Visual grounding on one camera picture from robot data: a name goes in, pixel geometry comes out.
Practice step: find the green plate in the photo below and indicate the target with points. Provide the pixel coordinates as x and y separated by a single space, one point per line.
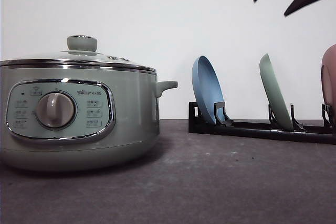
275 94

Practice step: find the glass steamer lid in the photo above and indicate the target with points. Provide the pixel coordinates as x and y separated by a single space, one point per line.
82 52

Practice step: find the pink plate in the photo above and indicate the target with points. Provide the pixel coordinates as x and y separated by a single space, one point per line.
328 79

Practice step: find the blue plate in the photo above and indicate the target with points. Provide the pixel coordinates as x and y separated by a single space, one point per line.
207 87

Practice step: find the black plate rack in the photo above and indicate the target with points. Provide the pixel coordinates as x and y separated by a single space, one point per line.
199 123

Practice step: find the green electric steamer pot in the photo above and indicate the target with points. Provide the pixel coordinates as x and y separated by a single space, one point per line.
69 115

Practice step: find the grey table mat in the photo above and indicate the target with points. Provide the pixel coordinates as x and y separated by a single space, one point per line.
187 178

